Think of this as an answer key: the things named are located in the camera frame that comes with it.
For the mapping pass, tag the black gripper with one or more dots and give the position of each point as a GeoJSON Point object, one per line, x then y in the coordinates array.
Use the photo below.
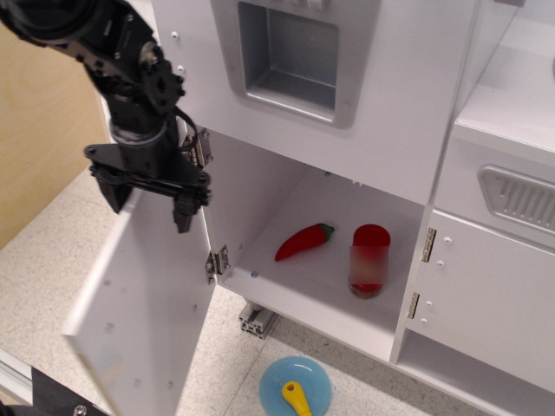
{"type": "Point", "coordinates": [159, 167]}

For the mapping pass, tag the white fridge door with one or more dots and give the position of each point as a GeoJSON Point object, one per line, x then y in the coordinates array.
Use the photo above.
{"type": "Point", "coordinates": [138, 318]}

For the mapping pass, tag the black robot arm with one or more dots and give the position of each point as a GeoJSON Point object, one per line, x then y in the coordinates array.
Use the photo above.
{"type": "Point", "coordinates": [129, 70]}

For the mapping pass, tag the white toy fridge cabinet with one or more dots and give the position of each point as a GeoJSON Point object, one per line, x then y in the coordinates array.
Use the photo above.
{"type": "Point", "coordinates": [288, 172]}

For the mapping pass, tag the upper steel door hinge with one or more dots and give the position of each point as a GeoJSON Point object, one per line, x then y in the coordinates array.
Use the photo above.
{"type": "Point", "coordinates": [201, 154]}

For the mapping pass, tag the steel door hinge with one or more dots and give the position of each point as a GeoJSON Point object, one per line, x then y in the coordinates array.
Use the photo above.
{"type": "Point", "coordinates": [201, 154]}
{"type": "Point", "coordinates": [217, 263]}

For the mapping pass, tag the lower steel door hinge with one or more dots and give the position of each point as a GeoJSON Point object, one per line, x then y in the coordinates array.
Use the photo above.
{"type": "Point", "coordinates": [217, 263]}

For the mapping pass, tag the plywood panel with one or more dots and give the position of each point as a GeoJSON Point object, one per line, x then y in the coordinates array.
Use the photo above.
{"type": "Point", "coordinates": [49, 113]}

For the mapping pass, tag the aluminium extrusion foot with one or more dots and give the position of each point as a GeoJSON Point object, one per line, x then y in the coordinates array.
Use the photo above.
{"type": "Point", "coordinates": [257, 320]}

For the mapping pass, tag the red toy chili pepper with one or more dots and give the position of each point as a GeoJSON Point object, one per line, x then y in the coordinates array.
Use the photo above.
{"type": "Point", "coordinates": [305, 239]}

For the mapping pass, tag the grey ice dispenser recess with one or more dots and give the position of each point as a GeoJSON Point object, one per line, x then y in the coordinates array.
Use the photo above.
{"type": "Point", "coordinates": [306, 57]}

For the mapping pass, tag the red spice jar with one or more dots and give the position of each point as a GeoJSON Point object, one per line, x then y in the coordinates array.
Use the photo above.
{"type": "Point", "coordinates": [369, 260]}

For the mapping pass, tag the blue plate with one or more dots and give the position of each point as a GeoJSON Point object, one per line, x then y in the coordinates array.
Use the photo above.
{"type": "Point", "coordinates": [307, 373]}

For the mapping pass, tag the lower brass oven hinge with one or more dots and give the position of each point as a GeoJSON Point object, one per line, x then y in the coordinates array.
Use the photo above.
{"type": "Point", "coordinates": [413, 305]}

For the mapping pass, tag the brass oven hinge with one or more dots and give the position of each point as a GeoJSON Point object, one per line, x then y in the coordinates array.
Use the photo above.
{"type": "Point", "coordinates": [413, 305]}
{"type": "Point", "coordinates": [429, 244]}

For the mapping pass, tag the upper brass oven hinge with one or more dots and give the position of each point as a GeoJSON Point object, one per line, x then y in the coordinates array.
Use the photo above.
{"type": "Point", "coordinates": [429, 244]}

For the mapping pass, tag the white oven cabinet door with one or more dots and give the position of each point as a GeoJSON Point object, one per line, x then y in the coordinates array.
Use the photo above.
{"type": "Point", "coordinates": [490, 297]}

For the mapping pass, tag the white toy oven cabinet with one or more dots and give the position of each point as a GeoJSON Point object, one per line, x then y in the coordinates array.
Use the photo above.
{"type": "Point", "coordinates": [507, 120]}

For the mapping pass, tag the grey oven vent panel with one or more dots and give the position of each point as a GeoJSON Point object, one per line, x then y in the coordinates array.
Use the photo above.
{"type": "Point", "coordinates": [517, 204]}

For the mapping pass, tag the aluminium frame rail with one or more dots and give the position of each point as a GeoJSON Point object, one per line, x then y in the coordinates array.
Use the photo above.
{"type": "Point", "coordinates": [16, 378]}

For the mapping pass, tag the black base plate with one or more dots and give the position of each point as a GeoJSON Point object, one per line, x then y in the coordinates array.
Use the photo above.
{"type": "Point", "coordinates": [50, 397]}

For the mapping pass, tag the yellow toy utensil handle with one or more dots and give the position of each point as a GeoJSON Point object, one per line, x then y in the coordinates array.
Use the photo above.
{"type": "Point", "coordinates": [293, 394]}

